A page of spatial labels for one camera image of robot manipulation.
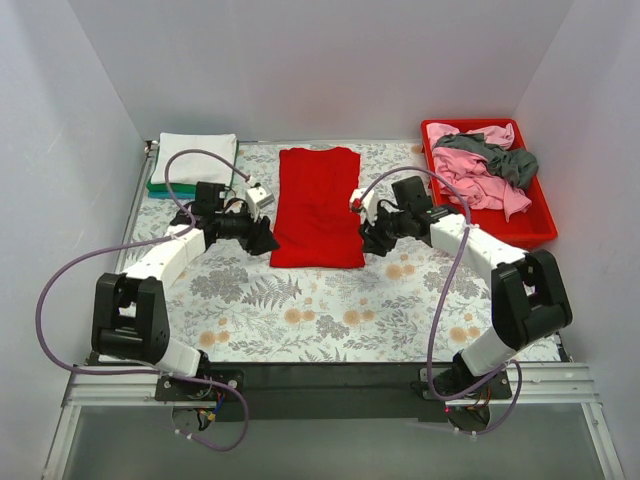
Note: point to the aluminium frame rail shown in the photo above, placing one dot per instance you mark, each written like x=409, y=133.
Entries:
x=542, y=383

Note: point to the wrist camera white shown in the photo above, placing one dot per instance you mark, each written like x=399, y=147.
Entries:
x=257, y=199
x=364, y=204

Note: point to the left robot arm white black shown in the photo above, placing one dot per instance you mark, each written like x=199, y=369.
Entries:
x=131, y=320

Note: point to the folded white t shirt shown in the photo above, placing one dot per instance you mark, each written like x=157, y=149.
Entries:
x=223, y=144

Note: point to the grey t shirt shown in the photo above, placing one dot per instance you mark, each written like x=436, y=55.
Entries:
x=517, y=167

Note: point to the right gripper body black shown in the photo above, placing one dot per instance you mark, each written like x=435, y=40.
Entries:
x=379, y=234

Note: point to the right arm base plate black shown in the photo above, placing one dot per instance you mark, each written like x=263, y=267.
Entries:
x=498, y=388

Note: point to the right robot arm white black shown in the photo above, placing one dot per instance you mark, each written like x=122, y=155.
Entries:
x=528, y=298

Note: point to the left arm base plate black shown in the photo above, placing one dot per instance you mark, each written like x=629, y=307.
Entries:
x=171, y=389

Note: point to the folded teal t shirt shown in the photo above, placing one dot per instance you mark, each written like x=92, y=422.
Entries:
x=159, y=195

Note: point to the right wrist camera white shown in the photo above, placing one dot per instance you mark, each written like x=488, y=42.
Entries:
x=364, y=204

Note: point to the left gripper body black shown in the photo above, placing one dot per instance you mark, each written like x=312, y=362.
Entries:
x=256, y=233

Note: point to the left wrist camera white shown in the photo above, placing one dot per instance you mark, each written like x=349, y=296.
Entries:
x=257, y=199

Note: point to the red t shirt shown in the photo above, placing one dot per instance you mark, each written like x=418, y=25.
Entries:
x=314, y=224

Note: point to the pink t shirt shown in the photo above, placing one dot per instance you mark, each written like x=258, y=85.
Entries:
x=465, y=177

